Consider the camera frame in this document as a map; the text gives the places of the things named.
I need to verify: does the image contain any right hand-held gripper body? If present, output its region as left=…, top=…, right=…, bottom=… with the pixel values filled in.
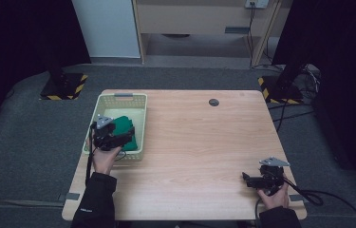
left=253, top=157, right=290, bottom=195

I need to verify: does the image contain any left hand-held gripper cable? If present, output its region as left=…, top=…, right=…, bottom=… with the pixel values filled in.
left=84, top=123, right=128, bottom=187

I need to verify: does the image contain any person's left hand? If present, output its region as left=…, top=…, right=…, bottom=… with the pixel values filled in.
left=90, top=139, right=123, bottom=176

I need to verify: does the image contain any green towel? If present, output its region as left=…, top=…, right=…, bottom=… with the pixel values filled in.
left=111, top=115, right=139, bottom=152

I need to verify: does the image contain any grey drawer handle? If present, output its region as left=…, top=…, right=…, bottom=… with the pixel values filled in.
left=224, top=26, right=251, bottom=35

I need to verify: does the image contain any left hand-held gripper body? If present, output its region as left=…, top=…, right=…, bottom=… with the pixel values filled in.
left=90, top=115, right=126, bottom=152

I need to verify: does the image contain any pale yellow plastic basket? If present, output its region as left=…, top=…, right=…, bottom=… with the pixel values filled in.
left=82, top=92, right=148, bottom=162

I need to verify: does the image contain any dark curtain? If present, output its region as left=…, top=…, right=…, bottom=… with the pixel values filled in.
left=0, top=0, right=92, bottom=144
left=272, top=0, right=356, bottom=201

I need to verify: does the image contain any right hand-held gripper cable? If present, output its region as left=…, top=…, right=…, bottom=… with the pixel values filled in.
left=253, top=176, right=356, bottom=228

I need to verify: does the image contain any person's right hand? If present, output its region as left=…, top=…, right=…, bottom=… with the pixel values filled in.
left=255, top=172, right=290, bottom=211

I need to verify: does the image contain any bundle of floor cables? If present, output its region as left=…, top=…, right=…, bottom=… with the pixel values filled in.
left=254, top=37, right=323, bottom=133

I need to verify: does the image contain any white power strip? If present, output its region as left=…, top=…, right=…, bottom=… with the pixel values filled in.
left=244, top=0, right=271, bottom=10

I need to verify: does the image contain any white panel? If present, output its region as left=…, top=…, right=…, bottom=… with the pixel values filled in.
left=71, top=0, right=141, bottom=59

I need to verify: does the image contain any hand-held gripper cable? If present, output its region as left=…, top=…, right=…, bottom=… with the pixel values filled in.
left=84, top=123, right=128, bottom=187
left=253, top=176, right=356, bottom=228

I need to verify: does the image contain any light wooden desk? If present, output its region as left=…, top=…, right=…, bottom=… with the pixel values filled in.
left=131, top=0, right=284, bottom=67

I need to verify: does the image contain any black stand with striped base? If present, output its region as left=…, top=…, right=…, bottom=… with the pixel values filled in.
left=37, top=31, right=89, bottom=102
left=256, top=60, right=310, bottom=105

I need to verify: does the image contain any black power strip cable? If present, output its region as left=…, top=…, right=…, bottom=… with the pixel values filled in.
left=248, top=5, right=258, bottom=68

